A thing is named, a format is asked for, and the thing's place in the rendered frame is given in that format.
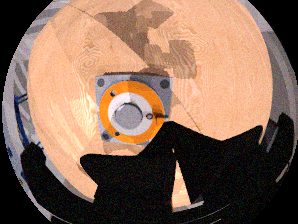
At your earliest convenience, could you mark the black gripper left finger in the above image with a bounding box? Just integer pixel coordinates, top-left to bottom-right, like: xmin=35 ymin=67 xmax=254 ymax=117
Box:
xmin=80 ymin=121 xmax=177 ymax=205

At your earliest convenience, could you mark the orange round plate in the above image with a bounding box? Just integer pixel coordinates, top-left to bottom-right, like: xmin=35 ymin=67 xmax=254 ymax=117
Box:
xmin=98 ymin=80 xmax=164 ymax=144

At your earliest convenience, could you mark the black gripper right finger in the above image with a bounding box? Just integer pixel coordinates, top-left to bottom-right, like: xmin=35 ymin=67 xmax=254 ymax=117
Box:
xmin=168 ymin=121 xmax=263 ymax=204

